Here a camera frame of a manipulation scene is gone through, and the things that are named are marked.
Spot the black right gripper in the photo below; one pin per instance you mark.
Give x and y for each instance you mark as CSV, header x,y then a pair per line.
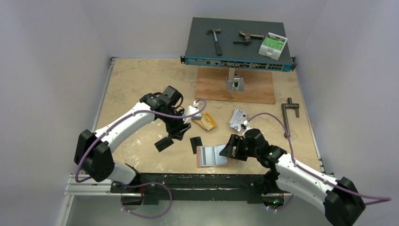
x,y
234,148

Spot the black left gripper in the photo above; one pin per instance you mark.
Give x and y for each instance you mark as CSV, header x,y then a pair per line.
x,y
178,132

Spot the single black card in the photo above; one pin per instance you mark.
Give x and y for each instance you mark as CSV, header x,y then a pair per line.
x,y
163,144
195,142

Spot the pink leather card holder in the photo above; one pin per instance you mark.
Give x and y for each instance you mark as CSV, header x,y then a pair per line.
x,y
221,161

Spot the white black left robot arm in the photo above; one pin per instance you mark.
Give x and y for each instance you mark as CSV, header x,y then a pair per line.
x,y
94,149

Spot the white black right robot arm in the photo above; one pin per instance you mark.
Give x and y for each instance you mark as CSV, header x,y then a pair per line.
x,y
337,199

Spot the white silver card stack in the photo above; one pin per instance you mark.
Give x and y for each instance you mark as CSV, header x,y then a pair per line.
x,y
238,118

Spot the brown wooden board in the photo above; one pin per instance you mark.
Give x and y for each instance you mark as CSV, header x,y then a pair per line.
x,y
211,85

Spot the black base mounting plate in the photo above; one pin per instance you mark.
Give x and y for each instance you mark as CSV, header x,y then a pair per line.
x,y
252,188

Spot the small claw hammer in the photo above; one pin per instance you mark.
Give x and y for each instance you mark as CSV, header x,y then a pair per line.
x,y
217,43

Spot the white green electronic box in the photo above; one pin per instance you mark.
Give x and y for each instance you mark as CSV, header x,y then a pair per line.
x,y
272,46

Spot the rusty metal tool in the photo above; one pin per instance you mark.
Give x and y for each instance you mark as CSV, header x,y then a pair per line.
x,y
247,38

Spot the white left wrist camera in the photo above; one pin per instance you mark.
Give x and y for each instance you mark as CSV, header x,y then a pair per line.
x,y
192,112

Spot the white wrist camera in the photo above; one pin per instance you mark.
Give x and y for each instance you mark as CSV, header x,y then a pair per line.
x,y
245,126
192,112

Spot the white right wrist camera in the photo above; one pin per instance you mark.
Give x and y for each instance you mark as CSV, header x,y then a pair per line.
x,y
245,126

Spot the metal stand bracket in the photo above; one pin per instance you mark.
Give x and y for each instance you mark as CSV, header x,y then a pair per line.
x,y
234,82

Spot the blue grey network switch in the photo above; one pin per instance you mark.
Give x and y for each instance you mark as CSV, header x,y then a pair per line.
x,y
201,47

